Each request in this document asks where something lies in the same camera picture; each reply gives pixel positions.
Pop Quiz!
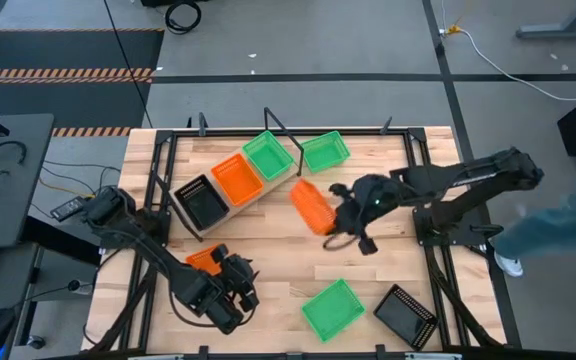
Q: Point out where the orange plastic basket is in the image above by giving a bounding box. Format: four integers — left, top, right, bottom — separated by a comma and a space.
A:
289, 178, 338, 237
185, 243, 225, 277
210, 152, 265, 208

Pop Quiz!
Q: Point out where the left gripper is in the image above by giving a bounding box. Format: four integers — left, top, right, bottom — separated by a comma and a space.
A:
207, 243, 263, 314

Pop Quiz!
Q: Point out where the black plastic basket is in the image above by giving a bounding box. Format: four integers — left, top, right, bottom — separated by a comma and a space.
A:
372, 283, 440, 351
173, 173, 231, 232
173, 173, 231, 233

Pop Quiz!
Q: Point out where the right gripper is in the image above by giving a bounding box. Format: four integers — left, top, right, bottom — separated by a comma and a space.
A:
327, 173, 410, 257

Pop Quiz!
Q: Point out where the grey desk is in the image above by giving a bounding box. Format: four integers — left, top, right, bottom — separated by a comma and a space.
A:
0, 113, 55, 250

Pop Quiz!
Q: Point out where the black power adapter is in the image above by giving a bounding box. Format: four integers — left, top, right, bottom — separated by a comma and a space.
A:
49, 195, 88, 223

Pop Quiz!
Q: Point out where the person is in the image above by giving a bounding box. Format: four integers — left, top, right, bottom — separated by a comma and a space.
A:
492, 149, 576, 279

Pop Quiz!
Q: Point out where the grey table leg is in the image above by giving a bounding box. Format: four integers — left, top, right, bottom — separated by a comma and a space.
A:
514, 0, 576, 40

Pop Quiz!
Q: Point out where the green plastic basket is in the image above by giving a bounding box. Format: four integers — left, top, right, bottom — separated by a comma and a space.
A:
300, 278, 368, 344
299, 130, 352, 175
241, 130, 296, 182

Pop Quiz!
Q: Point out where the white shoe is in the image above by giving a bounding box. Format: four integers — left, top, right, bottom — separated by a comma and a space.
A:
492, 251, 525, 279

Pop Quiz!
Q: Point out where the black hazard-striped floor mat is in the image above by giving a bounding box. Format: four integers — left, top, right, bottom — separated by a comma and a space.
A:
0, 28, 166, 139

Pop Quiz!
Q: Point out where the white floor cable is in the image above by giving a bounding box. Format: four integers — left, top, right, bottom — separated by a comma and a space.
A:
439, 27, 576, 103

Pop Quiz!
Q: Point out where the wooden shelf with black frame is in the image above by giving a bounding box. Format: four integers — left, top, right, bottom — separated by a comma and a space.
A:
153, 106, 305, 244

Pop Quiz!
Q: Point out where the long black cable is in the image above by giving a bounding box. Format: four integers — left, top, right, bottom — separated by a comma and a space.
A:
101, 0, 154, 129

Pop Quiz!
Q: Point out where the black aluminium rig frame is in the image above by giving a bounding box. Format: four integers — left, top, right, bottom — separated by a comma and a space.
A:
81, 112, 524, 360

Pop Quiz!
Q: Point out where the coiled black cable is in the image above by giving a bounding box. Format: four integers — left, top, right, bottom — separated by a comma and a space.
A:
163, 0, 203, 36

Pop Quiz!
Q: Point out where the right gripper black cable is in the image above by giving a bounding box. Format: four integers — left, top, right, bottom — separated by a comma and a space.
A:
321, 230, 365, 253

